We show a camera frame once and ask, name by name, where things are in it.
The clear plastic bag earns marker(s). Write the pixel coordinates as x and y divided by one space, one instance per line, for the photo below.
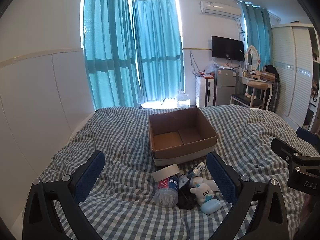
210 67

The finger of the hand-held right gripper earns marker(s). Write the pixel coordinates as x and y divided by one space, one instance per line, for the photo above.
285 148
310 136

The narrow teal curtain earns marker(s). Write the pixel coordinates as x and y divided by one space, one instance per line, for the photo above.
255 35

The dark upright suitcase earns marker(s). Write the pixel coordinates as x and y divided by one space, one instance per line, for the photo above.
275 96

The white air conditioner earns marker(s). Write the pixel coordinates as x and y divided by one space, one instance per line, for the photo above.
220 8

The wide teal curtain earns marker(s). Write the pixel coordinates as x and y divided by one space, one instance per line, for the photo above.
105 55

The grey checked blanket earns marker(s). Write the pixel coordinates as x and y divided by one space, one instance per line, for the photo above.
120 142

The cardboard box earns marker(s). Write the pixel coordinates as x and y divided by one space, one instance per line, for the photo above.
182 142

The grey small fridge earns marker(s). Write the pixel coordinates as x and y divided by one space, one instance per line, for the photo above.
225 85

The white slatted wardrobe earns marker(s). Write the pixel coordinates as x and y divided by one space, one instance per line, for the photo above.
292 75

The clear water jug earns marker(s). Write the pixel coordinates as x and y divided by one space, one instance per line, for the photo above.
183 99

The white stool black seat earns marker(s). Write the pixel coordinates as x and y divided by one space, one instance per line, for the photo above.
246 101

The beige tape roll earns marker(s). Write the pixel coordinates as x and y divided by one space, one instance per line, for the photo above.
161 174

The white oval mirror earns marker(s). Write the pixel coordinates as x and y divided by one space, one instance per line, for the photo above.
252 57

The black wall television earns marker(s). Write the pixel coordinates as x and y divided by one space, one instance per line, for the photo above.
227 48

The white bear toy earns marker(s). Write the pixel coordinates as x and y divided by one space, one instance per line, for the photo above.
203 192

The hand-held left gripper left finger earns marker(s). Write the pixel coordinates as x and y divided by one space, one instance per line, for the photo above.
91 177

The light blue soap box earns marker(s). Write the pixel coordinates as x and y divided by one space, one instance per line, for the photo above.
211 206

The white suitcase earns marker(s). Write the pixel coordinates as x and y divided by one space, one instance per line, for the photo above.
203 92

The black bottle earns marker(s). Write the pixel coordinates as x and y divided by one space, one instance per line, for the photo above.
186 198

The white dressing table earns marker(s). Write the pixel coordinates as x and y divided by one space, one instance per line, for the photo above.
255 81

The clear bottle red blue label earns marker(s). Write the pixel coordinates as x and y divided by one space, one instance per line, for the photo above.
168 186

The black bag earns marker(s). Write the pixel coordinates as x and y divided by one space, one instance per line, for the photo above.
272 71

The blue white tissue packet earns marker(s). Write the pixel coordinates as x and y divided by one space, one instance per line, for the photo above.
198 169

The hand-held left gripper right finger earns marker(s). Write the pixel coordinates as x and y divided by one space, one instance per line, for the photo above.
221 177

